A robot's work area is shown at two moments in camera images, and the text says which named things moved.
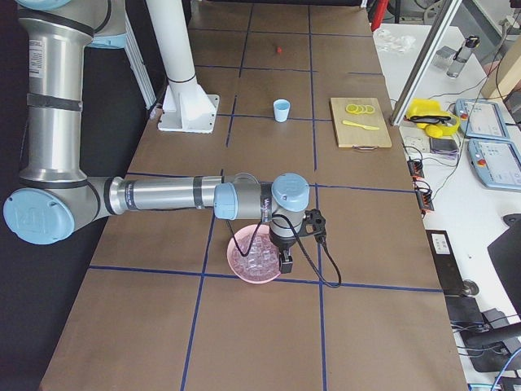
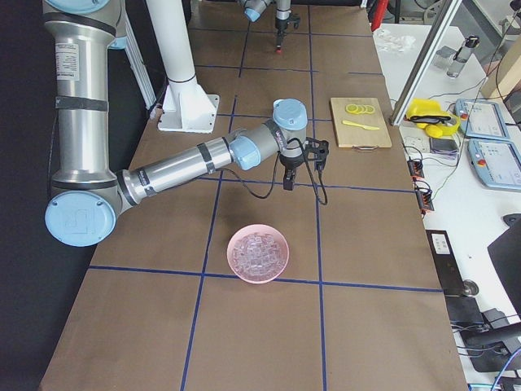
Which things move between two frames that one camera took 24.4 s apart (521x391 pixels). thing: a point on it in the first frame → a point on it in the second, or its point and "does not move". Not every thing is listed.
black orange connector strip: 416,168 does not move
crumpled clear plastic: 387,41 does not move
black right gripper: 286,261 → 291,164
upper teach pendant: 479,119 does not move
